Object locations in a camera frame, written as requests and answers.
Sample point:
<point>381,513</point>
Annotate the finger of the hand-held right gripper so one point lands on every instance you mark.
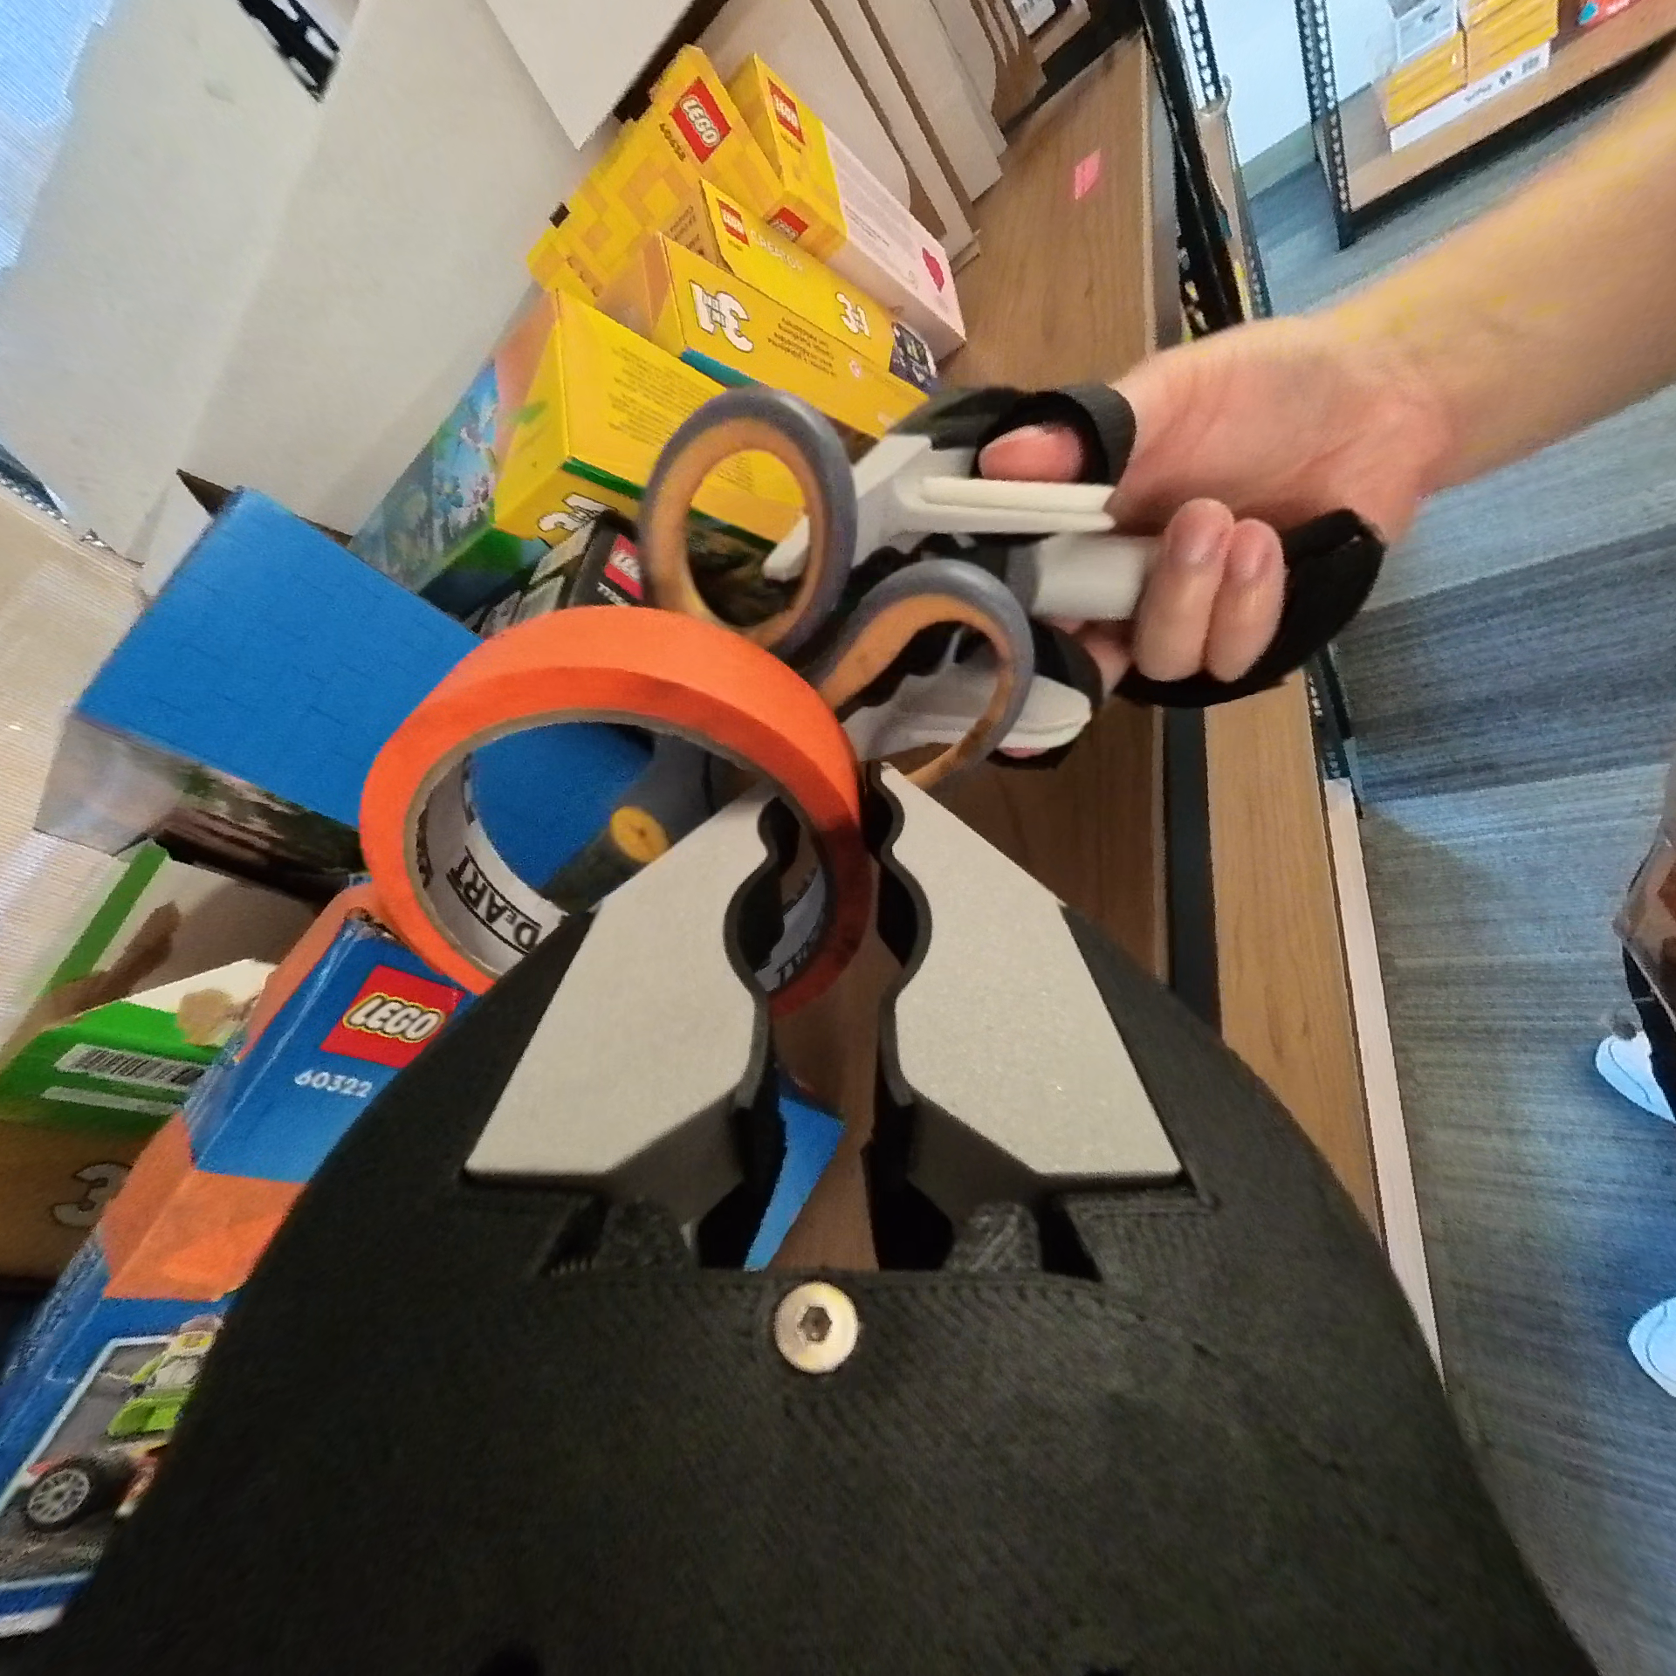
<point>1058,719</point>

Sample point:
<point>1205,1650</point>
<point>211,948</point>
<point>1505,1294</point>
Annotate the yellow patterned toy box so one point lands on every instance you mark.
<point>655,169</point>

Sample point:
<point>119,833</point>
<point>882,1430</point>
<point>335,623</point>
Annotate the white and pink box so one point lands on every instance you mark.
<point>903,248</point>

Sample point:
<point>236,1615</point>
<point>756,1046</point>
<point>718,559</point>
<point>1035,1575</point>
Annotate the black metal shelf rack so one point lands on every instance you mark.
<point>1086,326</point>

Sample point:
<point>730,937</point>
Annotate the person's leg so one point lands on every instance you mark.
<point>1652,943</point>

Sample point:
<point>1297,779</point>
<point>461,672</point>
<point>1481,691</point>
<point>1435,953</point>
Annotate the shelf with yellow boxes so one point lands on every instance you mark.
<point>1479,79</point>

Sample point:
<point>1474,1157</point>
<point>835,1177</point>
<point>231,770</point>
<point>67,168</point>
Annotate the green toy box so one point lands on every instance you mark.
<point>91,1034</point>

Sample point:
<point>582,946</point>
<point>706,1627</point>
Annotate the person's right forearm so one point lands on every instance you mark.
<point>1557,262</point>

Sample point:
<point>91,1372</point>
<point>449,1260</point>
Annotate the pink sticky note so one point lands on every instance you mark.
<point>1088,176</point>

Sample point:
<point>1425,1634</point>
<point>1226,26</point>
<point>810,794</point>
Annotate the small yellow toy box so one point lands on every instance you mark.
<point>793,143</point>

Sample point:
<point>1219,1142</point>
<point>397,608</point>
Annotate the blue toy car box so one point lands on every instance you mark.
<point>300,1126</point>

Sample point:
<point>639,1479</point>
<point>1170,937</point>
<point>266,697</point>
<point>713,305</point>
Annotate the plain blue brick-pattern box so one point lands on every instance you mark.
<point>262,628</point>

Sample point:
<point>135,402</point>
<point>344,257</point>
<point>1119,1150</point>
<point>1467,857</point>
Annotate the small black toy box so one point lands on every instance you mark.
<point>603,569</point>

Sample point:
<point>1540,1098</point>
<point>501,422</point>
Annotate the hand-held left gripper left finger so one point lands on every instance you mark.
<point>629,1047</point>

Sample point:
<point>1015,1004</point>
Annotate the person's right hand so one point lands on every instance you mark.
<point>1283,419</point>

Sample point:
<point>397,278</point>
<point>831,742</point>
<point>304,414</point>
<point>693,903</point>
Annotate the large yellow toy box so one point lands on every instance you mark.
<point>603,419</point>

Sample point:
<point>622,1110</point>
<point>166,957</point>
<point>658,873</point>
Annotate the row of cardboard boxes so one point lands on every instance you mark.
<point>903,79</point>

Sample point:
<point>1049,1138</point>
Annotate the person's white shoe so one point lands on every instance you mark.
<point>1640,1074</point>
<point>1657,1343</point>

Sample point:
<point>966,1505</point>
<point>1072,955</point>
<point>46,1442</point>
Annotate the flat yellow toy box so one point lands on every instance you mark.
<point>786,326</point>

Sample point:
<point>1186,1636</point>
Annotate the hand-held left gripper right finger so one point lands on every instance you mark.
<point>1034,1047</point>

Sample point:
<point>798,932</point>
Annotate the large white box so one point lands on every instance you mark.
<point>262,222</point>

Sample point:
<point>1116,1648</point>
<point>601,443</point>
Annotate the orange masking tape roll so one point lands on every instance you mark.
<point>615,667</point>

